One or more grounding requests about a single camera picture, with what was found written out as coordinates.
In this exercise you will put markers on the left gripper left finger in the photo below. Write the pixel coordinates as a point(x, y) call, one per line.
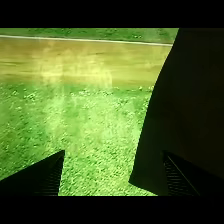
point(40, 180)

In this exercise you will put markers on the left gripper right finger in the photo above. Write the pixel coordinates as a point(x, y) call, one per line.
point(186, 180)

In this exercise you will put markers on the black garment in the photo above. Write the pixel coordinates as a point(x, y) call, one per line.
point(190, 100)

